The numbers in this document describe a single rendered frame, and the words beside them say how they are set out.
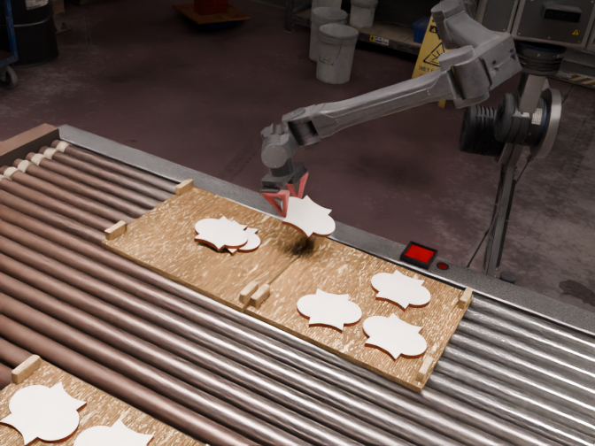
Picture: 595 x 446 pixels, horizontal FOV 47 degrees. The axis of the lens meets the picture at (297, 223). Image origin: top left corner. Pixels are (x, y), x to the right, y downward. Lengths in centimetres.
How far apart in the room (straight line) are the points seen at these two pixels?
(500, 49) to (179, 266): 84
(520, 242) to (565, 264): 25
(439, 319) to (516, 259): 203
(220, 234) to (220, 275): 14
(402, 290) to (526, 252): 209
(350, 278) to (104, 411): 64
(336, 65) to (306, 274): 366
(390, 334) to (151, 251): 60
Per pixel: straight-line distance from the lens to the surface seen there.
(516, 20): 195
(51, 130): 221
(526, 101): 204
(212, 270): 160
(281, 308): 151
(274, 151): 146
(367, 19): 610
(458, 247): 353
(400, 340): 147
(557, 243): 380
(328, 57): 515
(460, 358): 152
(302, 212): 161
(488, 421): 141
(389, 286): 160
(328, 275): 162
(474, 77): 140
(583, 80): 611
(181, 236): 171
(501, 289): 174
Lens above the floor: 192
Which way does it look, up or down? 33 degrees down
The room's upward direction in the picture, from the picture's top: 6 degrees clockwise
